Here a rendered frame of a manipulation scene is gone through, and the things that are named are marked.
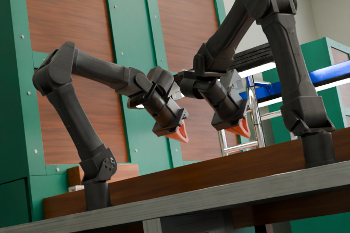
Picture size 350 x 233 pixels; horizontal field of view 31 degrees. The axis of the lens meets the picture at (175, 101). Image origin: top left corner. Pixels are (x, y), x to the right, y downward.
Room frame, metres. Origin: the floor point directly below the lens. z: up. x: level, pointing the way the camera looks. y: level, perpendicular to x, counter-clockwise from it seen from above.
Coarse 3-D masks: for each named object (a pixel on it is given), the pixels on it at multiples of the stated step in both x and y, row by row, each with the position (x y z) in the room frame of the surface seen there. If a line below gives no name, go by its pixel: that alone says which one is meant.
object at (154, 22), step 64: (0, 0) 2.07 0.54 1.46; (64, 0) 2.26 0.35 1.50; (128, 0) 2.54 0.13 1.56; (192, 0) 2.92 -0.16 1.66; (0, 64) 2.10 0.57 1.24; (128, 64) 2.48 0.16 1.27; (192, 64) 2.85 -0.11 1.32; (0, 128) 2.12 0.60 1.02; (64, 128) 2.20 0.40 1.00; (128, 128) 2.44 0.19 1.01; (192, 128) 2.79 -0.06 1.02
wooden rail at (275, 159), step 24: (288, 144) 1.52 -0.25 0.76; (336, 144) 1.45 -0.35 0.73; (192, 168) 1.70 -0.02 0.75; (216, 168) 1.65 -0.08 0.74; (240, 168) 1.61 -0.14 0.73; (264, 168) 1.57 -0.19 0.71; (288, 168) 1.53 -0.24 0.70; (72, 192) 1.98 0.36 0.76; (120, 192) 1.86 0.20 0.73; (144, 192) 1.81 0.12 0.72; (168, 192) 1.75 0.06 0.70; (336, 192) 1.46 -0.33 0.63; (48, 216) 2.06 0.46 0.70; (240, 216) 1.62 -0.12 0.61; (264, 216) 1.58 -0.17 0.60; (288, 216) 1.54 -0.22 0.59; (312, 216) 1.51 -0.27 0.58
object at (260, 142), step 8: (248, 80) 2.12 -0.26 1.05; (248, 88) 2.12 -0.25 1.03; (248, 96) 2.13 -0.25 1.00; (256, 96) 2.12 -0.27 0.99; (256, 104) 2.12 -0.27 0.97; (256, 112) 2.12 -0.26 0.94; (256, 120) 2.12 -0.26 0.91; (256, 128) 2.12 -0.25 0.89; (224, 136) 2.21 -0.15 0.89; (256, 136) 2.12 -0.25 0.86; (224, 144) 2.21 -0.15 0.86; (240, 144) 2.17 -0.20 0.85; (248, 144) 2.15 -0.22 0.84; (256, 144) 2.13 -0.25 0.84; (264, 144) 2.12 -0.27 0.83; (224, 152) 2.21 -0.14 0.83
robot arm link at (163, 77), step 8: (152, 72) 1.78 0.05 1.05; (160, 72) 1.79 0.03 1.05; (168, 72) 1.79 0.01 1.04; (136, 80) 1.70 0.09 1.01; (144, 80) 1.72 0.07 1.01; (152, 80) 1.75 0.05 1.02; (160, 80) 1.77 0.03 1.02; (168, 80) 1.79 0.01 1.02; (144, 88) 1.72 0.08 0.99; (168, 88) 1.80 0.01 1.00; (128, 96) 1.77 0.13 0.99; (136, 96) 1.76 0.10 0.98
